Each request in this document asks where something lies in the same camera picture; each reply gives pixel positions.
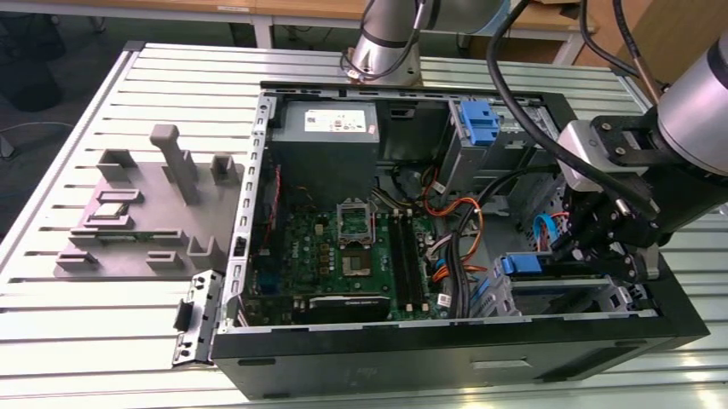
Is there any white floor cable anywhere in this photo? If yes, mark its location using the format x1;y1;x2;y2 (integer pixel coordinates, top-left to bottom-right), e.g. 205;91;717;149
0;120;76;135

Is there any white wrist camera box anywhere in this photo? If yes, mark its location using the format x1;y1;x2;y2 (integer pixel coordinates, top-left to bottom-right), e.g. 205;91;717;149
555;121;609;192

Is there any metal socket cover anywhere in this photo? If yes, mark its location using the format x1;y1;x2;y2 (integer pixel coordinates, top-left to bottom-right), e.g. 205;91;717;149
336;199;377;251

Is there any thin red wire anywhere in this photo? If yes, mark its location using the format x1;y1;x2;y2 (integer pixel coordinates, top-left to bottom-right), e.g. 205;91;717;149
264;164;284;256

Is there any metal disk bay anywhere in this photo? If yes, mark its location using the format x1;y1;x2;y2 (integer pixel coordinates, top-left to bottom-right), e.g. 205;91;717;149
491;251;649;319

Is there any green RAM stick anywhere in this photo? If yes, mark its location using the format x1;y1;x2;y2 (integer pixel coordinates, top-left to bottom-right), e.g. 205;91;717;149
96;233;154;245

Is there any hard disk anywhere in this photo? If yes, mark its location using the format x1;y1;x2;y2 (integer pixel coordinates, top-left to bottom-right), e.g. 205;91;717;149
499;252;607;282

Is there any grey parts rack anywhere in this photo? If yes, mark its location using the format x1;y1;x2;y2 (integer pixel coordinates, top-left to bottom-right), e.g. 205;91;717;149
50;123;247;283

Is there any orange power wire black plug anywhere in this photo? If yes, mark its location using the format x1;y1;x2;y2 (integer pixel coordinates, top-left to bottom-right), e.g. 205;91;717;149
544;208;575;252

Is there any black RAM slot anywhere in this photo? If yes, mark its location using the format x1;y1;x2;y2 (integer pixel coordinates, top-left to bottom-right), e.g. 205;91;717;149
392;210;418;312
386;210;411;312
400;210;426;312

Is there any black cable bundle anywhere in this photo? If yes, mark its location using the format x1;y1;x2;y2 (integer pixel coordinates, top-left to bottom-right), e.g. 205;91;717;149
442;165;570;319

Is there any yellow black wire bundle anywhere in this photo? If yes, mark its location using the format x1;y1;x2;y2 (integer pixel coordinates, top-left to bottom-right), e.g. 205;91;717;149
371;187;424;212

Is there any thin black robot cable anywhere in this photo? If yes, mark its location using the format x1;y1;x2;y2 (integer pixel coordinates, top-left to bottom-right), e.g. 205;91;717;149
578;0;670;93

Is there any black PC case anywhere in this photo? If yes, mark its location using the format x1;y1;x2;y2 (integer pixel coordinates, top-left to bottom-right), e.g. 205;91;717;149
169;79;711;401

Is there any grey power supply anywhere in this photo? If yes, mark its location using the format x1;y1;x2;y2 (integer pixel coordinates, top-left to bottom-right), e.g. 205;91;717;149
265;100;380;205

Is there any CPU socket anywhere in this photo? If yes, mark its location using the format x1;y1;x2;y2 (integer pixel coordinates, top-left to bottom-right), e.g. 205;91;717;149
340;250;376;279

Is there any black graphics card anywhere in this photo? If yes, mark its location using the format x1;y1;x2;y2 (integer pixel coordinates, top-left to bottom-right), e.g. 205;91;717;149
292;293;394;325

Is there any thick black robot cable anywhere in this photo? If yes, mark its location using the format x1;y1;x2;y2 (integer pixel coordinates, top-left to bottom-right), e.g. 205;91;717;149
484;0;661;214

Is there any green motherboard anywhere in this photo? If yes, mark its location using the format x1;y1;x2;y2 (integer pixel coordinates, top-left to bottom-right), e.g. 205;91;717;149
241;199;454;325

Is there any metal optical drive cage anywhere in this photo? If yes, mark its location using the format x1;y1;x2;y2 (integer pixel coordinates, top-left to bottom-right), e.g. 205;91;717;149
440;100;570;197

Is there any wooden desk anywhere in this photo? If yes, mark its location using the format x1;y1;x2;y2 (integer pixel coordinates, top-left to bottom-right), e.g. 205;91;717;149
121;0;601;65

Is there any black office chair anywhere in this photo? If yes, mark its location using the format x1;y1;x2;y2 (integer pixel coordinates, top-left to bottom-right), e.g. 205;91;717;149
0;12;66;112

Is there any blue drive latch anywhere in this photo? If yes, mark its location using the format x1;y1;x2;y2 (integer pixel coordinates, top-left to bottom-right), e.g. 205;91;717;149
460;101;500;146

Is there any orange red wire bundle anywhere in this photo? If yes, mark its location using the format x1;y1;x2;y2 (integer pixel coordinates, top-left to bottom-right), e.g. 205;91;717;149
423;198;486;282

